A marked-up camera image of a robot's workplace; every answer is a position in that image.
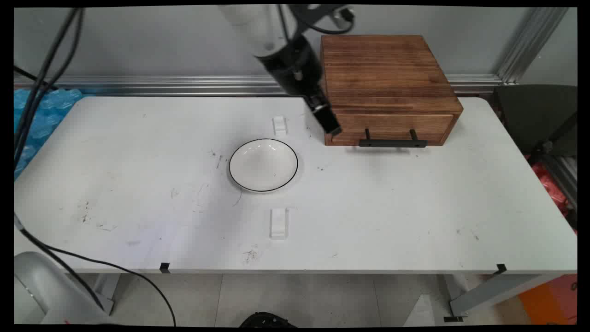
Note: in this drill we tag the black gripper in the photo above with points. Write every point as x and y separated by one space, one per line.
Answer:
292 69

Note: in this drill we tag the small white plastic block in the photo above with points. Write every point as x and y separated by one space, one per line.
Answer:
279 125

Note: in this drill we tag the brown wooden drawer cabinet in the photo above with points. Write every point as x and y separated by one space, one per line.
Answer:
385 69

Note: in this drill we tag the white plate with black rim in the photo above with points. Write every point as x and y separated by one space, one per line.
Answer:
263 165

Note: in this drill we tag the large white plastic block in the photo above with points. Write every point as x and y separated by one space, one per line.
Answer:
279 223

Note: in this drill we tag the black chair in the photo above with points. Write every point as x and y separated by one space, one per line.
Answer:
534 113

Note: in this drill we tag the black round object on floor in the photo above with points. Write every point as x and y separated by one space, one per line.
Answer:
267 319

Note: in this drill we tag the black table edge clip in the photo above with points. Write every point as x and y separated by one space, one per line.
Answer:
164 267
501 269

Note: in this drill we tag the red plastic bag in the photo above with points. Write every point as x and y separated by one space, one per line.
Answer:
551 186

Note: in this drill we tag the grey table leg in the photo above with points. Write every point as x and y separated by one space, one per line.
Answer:
107 290
493 291

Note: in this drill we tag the blue bubble wrap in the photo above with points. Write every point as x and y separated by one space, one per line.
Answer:
50 110

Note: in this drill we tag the orange box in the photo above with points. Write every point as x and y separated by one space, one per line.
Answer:
553 299

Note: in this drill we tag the wrist camera on black plate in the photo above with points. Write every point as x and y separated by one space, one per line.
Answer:
322 16

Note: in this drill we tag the horizontal aluminium frame rail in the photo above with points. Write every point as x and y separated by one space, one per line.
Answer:
161 84

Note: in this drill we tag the slanted aluminium frame post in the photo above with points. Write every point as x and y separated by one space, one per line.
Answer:
530 44

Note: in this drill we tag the short aluminium frame rail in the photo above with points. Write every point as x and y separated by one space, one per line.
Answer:
560 177

